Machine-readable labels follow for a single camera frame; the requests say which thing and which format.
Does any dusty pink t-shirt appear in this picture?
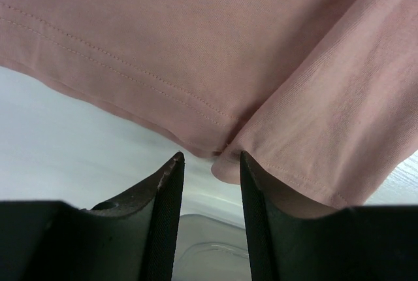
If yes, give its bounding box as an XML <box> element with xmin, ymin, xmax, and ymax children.
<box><xmin>1</xmin><ymin>0</ymin><xmax>417</xmax><ymax>208</ymax></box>

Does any grey plastic bin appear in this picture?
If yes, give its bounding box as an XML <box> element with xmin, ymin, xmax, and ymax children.
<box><xmin>172</xmin><ymin>214</ymin><xmax>251</xmax><ymax>281</ymax></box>

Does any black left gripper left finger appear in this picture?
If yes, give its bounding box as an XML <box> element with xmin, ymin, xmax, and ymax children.
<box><xmin>1</xmin><ymin>153</ymin><xmax>185</xmax><ymax>280</ymax></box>

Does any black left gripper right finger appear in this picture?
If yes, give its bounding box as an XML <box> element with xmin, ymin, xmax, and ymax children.
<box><xmin>240</xmin><ymin>152</ymin><xmax>417</xmax><ymax>280</ymax></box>

